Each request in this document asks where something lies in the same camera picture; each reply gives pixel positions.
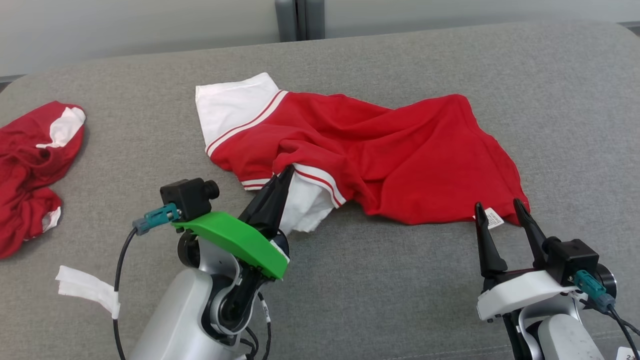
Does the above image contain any red jersey with white sleeves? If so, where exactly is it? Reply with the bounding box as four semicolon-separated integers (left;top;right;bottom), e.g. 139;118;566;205
195;72;531;234

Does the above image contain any teal left camera connector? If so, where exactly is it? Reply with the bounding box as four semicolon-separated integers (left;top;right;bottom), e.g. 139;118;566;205
132;202;182;236

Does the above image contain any black camera cable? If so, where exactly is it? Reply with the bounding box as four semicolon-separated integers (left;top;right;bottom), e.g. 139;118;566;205
606;306;640;360
113;227;139;360

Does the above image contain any black left camera cable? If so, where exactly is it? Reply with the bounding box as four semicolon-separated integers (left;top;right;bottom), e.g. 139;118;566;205
113;227;139;360

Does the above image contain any teal camera connector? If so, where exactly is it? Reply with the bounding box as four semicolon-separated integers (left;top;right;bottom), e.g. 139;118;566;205
132;202;182;236
573;269;617;314

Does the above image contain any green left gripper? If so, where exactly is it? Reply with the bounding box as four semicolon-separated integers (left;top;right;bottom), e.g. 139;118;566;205
171;165;296;281

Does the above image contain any teal right camera connector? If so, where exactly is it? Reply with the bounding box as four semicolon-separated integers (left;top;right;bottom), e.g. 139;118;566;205
573;269;617;314

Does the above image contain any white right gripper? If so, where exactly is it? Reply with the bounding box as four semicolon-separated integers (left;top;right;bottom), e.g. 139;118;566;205
474;198;583;322

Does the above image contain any white tape strip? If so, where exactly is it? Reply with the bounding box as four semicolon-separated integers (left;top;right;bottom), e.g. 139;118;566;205
55;265;121;320

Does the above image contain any black right camera cable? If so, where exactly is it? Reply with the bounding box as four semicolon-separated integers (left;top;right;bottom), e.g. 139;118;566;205
606;306;640;360

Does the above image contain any grey metal partition post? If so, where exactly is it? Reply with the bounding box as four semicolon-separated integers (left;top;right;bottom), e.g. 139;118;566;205
274;0;326;42

